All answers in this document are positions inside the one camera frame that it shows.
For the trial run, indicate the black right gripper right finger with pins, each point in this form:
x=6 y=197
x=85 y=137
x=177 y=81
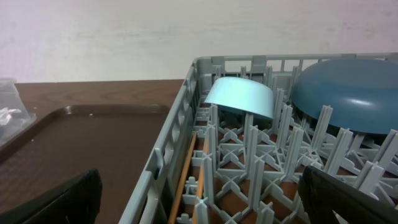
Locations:
x=324 y=197

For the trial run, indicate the grey dishwasher rack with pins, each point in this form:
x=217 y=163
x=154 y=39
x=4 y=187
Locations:
x=253 y=165

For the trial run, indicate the dark blue bowl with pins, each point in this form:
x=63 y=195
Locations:
x=361 y=92

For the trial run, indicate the brown serving tray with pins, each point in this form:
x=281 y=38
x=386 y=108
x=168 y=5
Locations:
x=116 y=140

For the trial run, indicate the white tissue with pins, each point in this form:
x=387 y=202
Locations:
x=6 y=115

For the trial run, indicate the clear plastic bin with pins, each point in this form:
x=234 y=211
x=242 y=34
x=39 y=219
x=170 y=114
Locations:
x=14 y=115

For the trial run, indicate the wooden chopstick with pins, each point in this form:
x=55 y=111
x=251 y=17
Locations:
x=200 y=185
x=181 y=184

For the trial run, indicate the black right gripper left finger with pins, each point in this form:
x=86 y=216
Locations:
x=77 y=200

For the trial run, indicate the light blue bowl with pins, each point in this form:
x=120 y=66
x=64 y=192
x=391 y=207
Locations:
x=242 y=95

